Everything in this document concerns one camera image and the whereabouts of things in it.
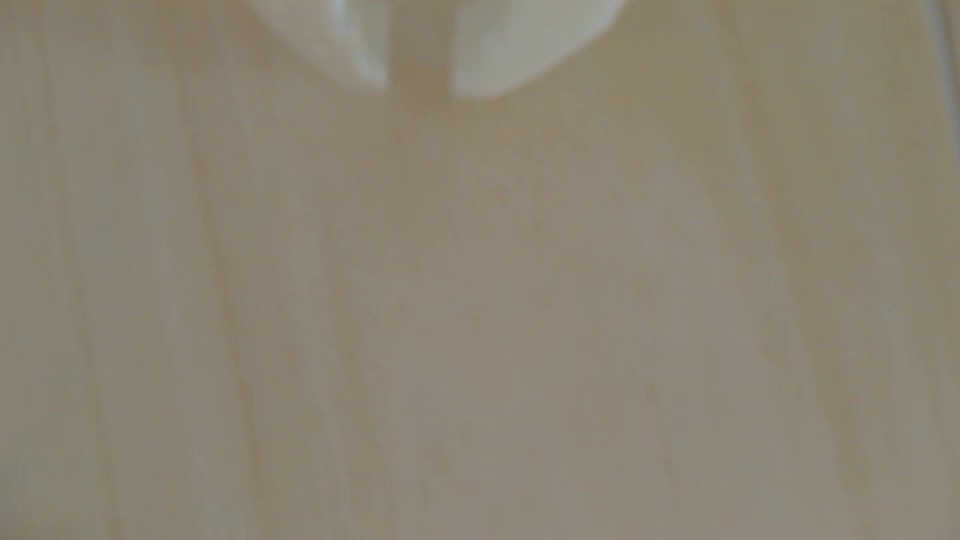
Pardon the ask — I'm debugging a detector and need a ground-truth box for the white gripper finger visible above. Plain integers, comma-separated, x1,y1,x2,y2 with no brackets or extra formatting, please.
448,0,631,102
247,0,393,95

